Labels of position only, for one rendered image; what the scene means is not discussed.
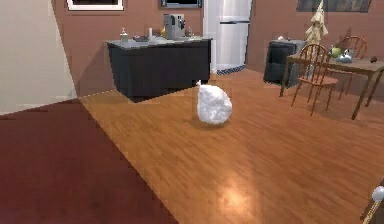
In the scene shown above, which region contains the brown wooden dining table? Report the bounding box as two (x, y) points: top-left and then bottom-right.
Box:
(279, 53), (384, 121)

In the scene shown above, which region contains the silver coffee machine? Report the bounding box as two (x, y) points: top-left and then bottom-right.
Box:
(163, 13), (186, 41)

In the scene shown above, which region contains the silver door knob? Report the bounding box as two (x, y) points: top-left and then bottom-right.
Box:
(371, 185), (384, 203)

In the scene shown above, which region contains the silver kettle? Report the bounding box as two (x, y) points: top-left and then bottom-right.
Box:
(335, 48), (354, 64)

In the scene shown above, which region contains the brown wooden chair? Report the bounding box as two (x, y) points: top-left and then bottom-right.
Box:
(290, 43), (339, 117)
(328, 35), (369, 101)

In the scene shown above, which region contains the white garbage bag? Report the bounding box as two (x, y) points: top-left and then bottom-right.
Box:
(195, 79), (233, 126)

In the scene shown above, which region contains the dark framed wall picture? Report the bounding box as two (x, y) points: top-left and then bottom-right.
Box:
(296, 0), (373, 14)

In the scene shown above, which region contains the black kitchen counter cabinet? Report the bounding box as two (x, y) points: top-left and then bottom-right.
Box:
(105, 37), (213, 104)

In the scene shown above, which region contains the beige hanging cloth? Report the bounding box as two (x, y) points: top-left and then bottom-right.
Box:
(304, 0), (329, 46)

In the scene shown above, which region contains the dark framed window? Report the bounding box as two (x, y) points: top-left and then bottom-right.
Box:
(160, 0), (203, 9)

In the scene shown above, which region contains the white framed window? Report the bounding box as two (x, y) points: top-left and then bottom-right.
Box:
(66, 0), (125, 12)

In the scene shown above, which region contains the silver fridge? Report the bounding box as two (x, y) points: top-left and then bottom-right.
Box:
(203, 0), (253, 76)

